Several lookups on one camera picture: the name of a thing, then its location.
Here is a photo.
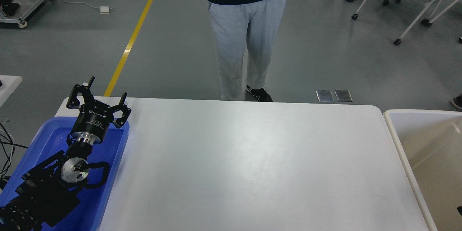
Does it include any white side table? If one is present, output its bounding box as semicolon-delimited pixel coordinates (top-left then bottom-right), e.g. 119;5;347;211
0;75;23;107

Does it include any person in grey sweatpants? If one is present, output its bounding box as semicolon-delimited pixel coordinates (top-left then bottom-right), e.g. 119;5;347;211
207;0;287;102

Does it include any left metal floor plate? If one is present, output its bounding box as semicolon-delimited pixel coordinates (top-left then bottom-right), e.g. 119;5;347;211
315;90;334;103

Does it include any blue plastic tray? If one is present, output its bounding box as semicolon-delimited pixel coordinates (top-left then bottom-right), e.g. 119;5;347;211
0;116;130;231

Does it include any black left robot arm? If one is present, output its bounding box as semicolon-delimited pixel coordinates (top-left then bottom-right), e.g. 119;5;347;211
1;77;132;231

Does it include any right metal floor plate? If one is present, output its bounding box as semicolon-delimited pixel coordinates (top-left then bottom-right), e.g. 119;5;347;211
335;90;353;103

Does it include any black cables bundle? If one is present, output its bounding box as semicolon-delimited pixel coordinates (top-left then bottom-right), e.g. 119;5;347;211
0;121;29;184

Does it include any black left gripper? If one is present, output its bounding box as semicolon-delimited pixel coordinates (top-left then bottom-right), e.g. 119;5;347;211
66;77;132;144

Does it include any black shoe at right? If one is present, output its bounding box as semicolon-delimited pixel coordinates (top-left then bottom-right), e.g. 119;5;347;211
451;94;462;110

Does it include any beige plastic bin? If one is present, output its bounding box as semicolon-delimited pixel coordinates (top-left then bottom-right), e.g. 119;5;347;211
383;109;462;231

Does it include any metal floor plate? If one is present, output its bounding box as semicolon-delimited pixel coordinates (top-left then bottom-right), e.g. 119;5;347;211
315;90;334;103
335;90;353;103

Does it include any white power adapter with cable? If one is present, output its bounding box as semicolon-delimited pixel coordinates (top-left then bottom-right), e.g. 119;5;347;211
60;0;111;14

